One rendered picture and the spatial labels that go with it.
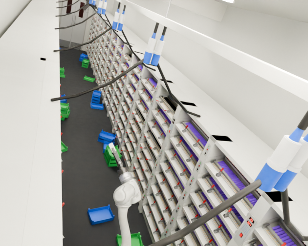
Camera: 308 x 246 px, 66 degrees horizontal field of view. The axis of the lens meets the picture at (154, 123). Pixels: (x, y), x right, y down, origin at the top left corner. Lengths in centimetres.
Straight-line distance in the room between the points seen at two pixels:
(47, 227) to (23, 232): 8
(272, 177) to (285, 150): 10
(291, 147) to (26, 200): 106
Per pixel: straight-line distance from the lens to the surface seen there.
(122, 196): 149
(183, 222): 272
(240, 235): 202
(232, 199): 90
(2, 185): 129
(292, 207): 187
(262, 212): 186
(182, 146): 272
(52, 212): 118
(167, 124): 308
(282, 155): 87
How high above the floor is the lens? 262
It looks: 25 degrees down
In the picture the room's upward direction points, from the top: 19 degrees clockwise
